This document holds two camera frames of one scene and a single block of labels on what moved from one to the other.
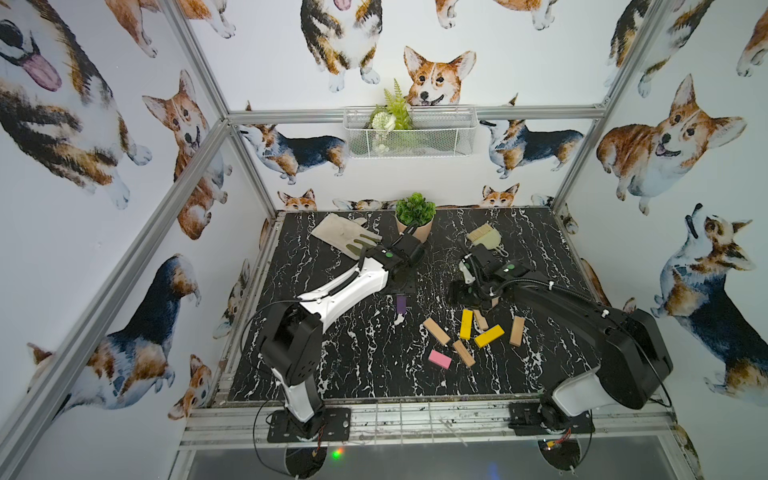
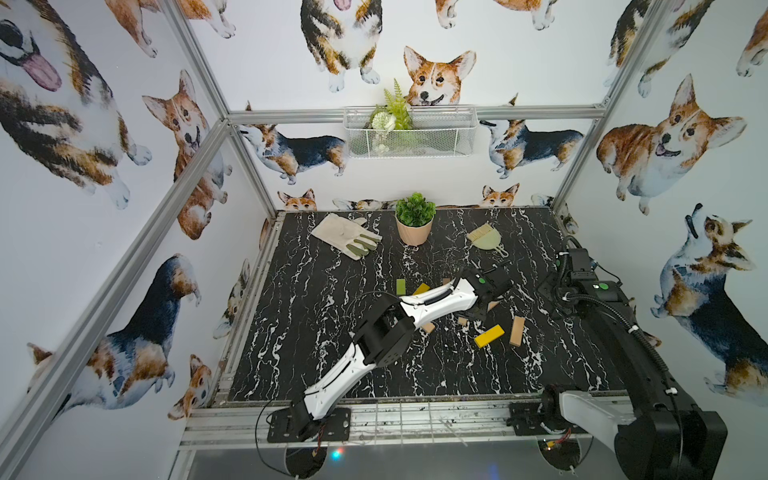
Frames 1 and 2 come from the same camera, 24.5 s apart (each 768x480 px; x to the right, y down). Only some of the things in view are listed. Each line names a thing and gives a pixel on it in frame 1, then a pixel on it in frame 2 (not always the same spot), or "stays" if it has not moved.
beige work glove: x=346 y=235 stays
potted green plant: x=415 y=210 stays
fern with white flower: x=388 y=118 stays
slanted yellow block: x=489 y=335 stays
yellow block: x=466 y=324 to x=422 y=288
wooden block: x=517 y=329 stays
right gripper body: x=469 y=294 to x=553 y=289
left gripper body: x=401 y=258 to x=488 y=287
